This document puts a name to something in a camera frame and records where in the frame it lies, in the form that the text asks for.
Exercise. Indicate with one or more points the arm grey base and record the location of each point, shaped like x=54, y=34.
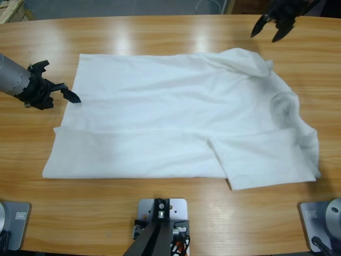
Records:
x=319, y=221
x=16, y=224

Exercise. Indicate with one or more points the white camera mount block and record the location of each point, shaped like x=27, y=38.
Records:
x=178, y=210

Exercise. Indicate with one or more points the wooden upright post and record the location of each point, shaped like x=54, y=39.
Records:
x=230, y=6

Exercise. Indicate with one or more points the wooden crate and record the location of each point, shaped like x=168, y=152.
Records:
x=13, y=10

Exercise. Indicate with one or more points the wrist black camera bracket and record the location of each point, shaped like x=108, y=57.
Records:
x=40, y=65

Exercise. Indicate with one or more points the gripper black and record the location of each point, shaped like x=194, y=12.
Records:
x=37, y=93
x=287, y=10

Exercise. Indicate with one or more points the white T-shirt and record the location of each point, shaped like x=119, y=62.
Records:
x=160, y=120

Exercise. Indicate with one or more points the dark camera post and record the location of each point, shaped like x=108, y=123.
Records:
x=157, y=240

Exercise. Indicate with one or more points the brown cardboard box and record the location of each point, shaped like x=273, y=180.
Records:
x=249, y=5

